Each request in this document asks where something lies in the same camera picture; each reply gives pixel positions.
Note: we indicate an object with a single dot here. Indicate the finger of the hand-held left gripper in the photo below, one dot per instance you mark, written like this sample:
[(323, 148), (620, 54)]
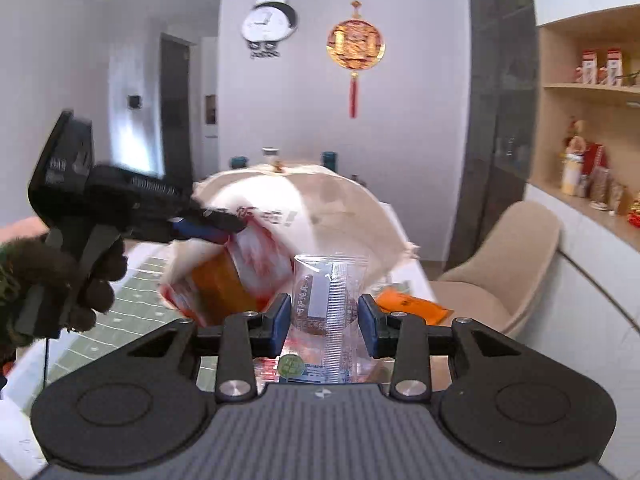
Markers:
[(200, 230)]

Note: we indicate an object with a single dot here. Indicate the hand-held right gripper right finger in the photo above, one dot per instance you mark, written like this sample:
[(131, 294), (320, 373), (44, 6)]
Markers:
[(367, 325)]

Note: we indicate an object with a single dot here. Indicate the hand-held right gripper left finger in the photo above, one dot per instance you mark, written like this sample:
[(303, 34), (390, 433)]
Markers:
[(280, 322)]

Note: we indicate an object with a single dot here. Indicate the clear snack packet white print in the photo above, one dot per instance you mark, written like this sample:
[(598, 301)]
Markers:
[(330, 285)]

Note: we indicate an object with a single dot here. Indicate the orange snack packet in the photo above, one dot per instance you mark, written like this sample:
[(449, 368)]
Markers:
[(220, 285)]

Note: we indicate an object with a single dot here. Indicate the white paper bag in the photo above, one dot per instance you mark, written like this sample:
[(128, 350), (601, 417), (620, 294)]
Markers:
[(300, 200)]

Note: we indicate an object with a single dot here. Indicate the person's left hand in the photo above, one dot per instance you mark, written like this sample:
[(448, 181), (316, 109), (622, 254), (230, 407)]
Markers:
[(55, 267)]

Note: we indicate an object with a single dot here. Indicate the snack packet with green sticker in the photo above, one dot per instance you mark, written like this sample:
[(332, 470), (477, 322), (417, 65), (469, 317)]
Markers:
[(290, 366)]

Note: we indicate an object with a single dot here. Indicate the orange flat packet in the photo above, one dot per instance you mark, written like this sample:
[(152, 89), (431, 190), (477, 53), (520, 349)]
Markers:
[(415, 305)]

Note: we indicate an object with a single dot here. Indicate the teal jar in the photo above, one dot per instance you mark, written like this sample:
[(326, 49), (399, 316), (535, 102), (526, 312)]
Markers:
[(237, 162)]

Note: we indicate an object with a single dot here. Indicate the glass jar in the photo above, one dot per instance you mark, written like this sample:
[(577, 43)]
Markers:
[(270, 155)]

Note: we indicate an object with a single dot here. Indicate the dark door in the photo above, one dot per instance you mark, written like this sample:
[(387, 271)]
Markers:
[(175, 110)]

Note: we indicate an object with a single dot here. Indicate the teal cup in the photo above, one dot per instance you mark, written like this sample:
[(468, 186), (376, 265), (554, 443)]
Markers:
[(329, 158)]

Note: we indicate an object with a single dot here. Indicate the beige dining chair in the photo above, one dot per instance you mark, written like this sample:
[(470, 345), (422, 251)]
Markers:
[(520, 260)]

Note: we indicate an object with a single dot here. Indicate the dark glass cabinet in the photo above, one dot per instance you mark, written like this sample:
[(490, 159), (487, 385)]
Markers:
[(500, 110)]

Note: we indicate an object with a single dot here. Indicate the yellow white bottle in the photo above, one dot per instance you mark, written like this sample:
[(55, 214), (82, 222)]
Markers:
[(571, 175)]

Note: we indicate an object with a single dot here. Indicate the small doll figurine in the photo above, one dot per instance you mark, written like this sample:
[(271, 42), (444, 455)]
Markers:
[(579, 137)]

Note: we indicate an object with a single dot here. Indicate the red gold ornament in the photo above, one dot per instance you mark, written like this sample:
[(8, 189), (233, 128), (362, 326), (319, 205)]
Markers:
[(635, 212)]

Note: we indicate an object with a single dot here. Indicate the red white box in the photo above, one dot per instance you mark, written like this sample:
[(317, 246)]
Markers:
[(590, 66), (615, 66)]

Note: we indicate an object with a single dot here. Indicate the black wall switch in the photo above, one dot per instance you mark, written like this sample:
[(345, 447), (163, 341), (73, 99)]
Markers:
[(133, 101)]

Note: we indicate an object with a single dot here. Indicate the panda wall clock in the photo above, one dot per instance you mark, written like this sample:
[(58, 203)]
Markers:
[(267, 22)]

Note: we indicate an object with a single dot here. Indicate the red round wall ornament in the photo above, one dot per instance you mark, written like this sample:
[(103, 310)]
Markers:
[(355, 45)]

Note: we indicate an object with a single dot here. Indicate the wooden wall shelf unit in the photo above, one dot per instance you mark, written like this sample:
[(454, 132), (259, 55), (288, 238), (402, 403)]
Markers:
[(550, 110)]

